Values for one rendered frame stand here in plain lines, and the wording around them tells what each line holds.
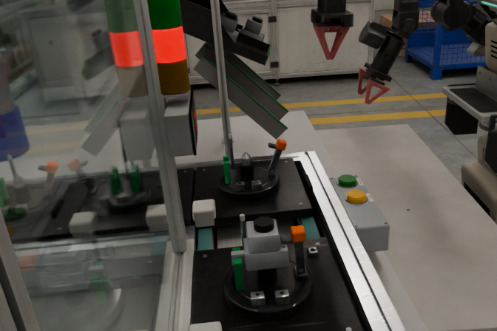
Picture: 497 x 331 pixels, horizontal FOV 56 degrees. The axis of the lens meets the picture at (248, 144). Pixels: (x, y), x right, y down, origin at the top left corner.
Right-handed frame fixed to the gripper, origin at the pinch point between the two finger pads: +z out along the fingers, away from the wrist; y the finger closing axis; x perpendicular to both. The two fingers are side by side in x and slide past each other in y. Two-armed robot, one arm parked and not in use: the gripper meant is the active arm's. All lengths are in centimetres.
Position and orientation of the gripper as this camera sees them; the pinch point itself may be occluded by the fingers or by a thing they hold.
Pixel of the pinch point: (330, 55)
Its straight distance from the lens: 102.7
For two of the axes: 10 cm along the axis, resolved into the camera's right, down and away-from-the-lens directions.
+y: 0.8, 4.0, -9.1
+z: 0.4, 9.1, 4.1
